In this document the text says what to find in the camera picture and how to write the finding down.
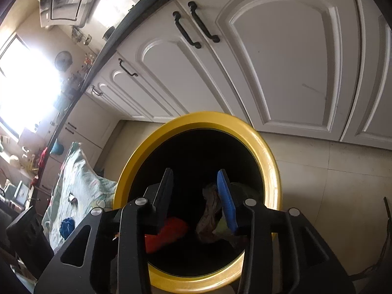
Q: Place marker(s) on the round grey wall plate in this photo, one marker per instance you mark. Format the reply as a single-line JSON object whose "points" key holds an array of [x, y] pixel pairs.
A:
{"points": [[63, 60]]}

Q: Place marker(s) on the printed blanket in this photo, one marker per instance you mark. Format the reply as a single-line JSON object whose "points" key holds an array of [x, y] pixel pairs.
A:
{"points": [[82, 183]]}

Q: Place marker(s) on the white cabinet door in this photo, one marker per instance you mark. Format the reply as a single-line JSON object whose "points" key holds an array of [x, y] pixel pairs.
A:
{"points": [[373, 82], [291, 52], [131, 88], [171, 67]]}

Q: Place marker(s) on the blue plastic basin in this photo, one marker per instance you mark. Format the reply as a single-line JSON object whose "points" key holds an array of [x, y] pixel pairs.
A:
{"points": [[56, 149]]}

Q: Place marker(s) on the blue crumpled wrapper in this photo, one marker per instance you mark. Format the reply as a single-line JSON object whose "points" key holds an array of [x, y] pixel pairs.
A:
{"points": [[67, 227]]}

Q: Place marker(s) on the yellow trash bin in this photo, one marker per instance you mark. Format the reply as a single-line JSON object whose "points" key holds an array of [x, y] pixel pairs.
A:
{"points": [[196, 119]]}

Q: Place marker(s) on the dark cooking pot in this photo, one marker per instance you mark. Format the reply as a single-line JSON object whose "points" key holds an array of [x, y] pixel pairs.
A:
{"points": [[109, 33]]}

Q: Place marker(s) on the red wrapper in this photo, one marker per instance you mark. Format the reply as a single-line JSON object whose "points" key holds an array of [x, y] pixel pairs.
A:
{"points": [[171, 229]]}

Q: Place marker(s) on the pale green wrapper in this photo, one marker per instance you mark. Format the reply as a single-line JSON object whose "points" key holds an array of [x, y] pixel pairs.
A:
{"points": [[222, 230]]}

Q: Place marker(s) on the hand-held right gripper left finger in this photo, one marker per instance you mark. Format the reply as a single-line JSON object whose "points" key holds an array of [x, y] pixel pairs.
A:
{"points": [[162, 199]]}

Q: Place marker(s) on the small dark scrap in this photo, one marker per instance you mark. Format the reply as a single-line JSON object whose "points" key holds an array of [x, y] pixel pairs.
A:
{"points": [[73, 199]]}

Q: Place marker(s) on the row of seasoning bottles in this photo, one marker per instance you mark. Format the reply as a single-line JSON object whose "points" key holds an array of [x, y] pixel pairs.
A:
{"points": [[88, 61]]}

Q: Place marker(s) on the bright window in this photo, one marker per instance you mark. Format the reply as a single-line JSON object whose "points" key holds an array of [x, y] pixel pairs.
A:
{"points": [[24, 92]]}

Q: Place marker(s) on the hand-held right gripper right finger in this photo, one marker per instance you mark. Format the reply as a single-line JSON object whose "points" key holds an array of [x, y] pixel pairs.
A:
{"points": [[228, 205]]}

